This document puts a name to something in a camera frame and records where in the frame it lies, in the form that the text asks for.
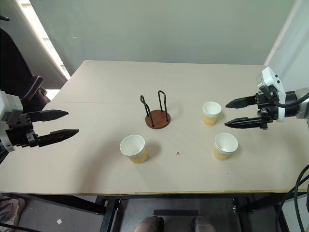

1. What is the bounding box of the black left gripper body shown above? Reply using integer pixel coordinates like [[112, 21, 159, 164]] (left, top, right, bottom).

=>
[[6, 112, 40, 148]]

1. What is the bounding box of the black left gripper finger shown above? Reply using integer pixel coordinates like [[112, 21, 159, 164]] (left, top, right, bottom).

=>
[[29, 109, 69, 122], [37, 129, 80, 148]]

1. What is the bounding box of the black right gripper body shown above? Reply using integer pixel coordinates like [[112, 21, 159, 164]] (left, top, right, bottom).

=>
[[255, 86, 279, 131]]

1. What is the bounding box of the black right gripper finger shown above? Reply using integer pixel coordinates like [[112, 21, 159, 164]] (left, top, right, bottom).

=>
[[224, 116, 262, 130], [225, 96, 257, 109]]

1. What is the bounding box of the yellow paper cup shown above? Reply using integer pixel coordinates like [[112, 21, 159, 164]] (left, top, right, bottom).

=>
[[201, 101, 222, 127], [212, 132, 239, 161], [119, 134, 148, 165]]

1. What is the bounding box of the black office chair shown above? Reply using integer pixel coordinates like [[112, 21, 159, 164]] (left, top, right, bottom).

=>
[[0, 27, 52, 107]]

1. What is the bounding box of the brown shoe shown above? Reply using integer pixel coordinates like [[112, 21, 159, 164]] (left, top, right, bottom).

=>
[[0, 195, 26, 228]]

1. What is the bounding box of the black flat floor plate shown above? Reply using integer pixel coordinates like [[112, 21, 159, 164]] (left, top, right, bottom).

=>
[[153, 209, 199, 217]]

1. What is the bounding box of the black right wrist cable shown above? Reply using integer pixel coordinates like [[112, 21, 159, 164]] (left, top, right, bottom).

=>
[[270, 91, 309, 108]]

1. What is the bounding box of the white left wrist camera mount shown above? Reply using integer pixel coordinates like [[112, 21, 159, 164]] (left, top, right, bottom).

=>
[[0, 90, 24, 153]]

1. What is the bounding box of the thick black hanging cable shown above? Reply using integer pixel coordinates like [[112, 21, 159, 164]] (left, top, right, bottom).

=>
[[293, 164, 309, 232], [275, 180, 309, 232]]

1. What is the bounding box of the brown wire cup holder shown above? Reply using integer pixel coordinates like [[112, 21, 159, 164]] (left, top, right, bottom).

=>
[[140, 90, 171, 130]]

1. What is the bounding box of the black floor cable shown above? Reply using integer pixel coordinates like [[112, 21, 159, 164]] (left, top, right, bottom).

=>
[[0, 222, 38, 232]]

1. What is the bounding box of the black metal table frame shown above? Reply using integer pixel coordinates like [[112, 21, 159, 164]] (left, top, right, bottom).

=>
[[0, 191, 309, 232]]

